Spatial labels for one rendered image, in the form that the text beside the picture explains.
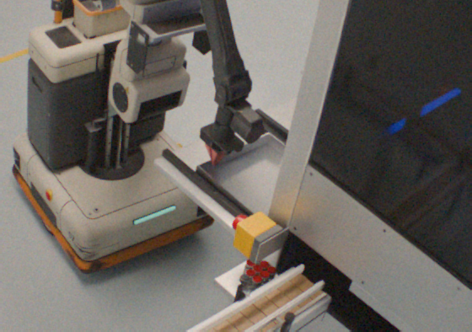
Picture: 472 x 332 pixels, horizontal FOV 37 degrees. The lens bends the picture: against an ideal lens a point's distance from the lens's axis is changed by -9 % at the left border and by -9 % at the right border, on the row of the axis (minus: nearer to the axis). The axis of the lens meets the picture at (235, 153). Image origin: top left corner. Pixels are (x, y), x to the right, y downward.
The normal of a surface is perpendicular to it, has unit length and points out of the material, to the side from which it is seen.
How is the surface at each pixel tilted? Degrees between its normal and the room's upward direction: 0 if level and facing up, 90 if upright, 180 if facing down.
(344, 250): 90
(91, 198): 0
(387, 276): 90
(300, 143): 90
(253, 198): 0
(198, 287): 0
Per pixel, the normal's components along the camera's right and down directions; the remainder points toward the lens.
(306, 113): -0.72, 0.34
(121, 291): 0.15, -0.77
